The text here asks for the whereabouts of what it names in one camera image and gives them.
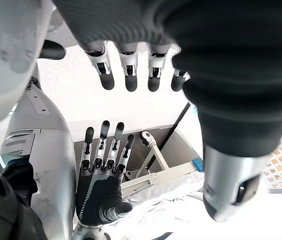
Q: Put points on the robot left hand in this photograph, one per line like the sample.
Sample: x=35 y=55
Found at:
x=205 y=37

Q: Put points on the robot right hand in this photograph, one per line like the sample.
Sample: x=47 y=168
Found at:
x=93 y=192

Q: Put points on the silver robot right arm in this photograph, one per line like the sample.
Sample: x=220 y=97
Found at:
x=88 y=232

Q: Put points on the white bed sheet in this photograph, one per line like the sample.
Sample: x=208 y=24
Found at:
x=160 y=207

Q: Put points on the black thin pole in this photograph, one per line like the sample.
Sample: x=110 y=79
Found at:
x=173 y=130

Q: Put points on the blue bed corner bumper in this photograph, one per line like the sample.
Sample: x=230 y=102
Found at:
x=197 y=165

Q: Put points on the silver robot left leg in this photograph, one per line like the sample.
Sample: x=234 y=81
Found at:
x=6 y=50

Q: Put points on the white hospital bed frame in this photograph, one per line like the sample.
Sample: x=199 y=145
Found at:
x=160 y=155

